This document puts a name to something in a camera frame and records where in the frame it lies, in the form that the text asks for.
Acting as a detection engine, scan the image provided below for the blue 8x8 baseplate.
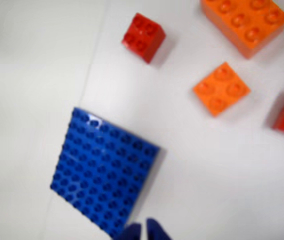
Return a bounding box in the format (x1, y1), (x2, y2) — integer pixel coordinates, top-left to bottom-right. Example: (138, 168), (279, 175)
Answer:
(49, 107), (162, 240)

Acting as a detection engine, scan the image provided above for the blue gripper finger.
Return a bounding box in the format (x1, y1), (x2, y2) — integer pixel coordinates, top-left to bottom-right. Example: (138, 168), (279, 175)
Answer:
(111, 222), (142, 240)
(146, 217), (174, 240)

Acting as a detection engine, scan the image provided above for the orange 2x4 block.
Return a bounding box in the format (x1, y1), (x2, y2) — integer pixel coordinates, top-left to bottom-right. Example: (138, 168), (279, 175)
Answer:
(200, 0), (284, 60)

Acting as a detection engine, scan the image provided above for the orange 2x2 block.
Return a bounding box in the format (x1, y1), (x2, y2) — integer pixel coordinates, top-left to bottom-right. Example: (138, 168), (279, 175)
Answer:
(192, 61), (252, 118)

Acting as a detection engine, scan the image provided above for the red 2x2 block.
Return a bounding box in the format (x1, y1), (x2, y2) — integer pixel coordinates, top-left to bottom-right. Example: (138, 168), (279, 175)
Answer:
(121, 12), (167, 65)

